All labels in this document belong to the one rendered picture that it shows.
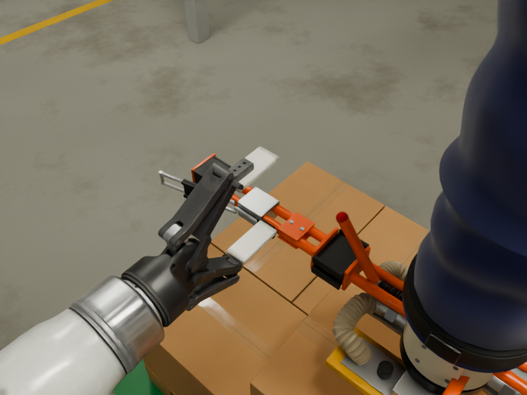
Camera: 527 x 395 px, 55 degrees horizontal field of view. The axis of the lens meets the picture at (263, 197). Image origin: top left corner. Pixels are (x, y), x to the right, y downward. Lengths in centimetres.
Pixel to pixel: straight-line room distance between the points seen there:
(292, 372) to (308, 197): 101
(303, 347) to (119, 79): 291
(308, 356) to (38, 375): 82
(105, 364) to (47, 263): 224
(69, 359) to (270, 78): 331
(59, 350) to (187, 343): 122
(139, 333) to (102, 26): 411
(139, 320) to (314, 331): 79
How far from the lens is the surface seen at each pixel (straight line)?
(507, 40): 57
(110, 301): 52
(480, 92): 58
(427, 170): 311
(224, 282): 66
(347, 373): 103
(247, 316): 174
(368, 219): 203
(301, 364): 122
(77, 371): 50
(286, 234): 104
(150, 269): 54
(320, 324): 127
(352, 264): 98
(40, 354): 51
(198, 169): 116
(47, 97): 381
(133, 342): 52
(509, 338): 79
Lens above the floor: 205
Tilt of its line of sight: 47 degrees down
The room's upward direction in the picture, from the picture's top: straight up
